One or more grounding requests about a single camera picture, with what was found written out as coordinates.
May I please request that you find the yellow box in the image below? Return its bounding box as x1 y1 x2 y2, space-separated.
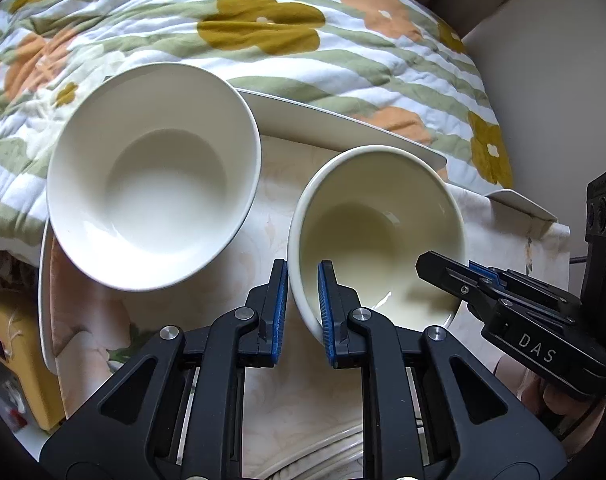
0 290 66 431

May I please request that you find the plain white plate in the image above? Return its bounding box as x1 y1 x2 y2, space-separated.
255 422 369 480

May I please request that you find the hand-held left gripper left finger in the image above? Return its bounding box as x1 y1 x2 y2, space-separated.
39 259 290 480

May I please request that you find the floral striped blanket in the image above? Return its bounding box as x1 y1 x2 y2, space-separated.
0 0 514 261

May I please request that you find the cream bowl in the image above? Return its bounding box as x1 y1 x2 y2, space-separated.
287 145 468 351

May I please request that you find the white bowl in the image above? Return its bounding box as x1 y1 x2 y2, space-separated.
46 61 262 293

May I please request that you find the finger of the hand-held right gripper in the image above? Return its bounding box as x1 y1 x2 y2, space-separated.
469 261 582 312
415 251 504 324

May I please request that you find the white rimmed table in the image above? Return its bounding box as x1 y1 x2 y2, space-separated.
38 87 558 371

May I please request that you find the person's right hand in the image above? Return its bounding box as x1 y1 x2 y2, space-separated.
498 352 606 448

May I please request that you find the white patterned tablecloth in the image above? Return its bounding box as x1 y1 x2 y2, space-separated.
48 135 571 480

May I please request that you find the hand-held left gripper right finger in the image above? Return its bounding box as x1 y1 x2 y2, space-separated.
317 260 568 480

